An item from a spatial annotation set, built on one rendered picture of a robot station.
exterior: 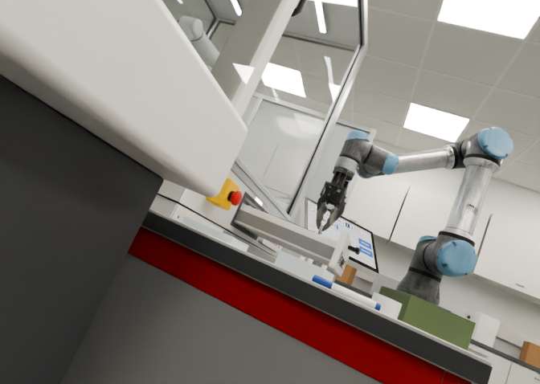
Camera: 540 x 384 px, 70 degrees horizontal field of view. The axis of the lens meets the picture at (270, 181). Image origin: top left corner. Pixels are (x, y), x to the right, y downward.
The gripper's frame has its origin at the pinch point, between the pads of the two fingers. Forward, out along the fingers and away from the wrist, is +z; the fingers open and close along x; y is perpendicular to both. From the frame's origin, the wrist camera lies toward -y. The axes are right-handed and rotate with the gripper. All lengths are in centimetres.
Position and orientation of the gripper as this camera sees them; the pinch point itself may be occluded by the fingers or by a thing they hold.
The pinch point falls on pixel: (321, 226)
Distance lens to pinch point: 132.0
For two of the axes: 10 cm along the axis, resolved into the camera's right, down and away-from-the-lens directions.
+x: 8.8, 3.3, -3.4
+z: -4.1, 8.9, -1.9
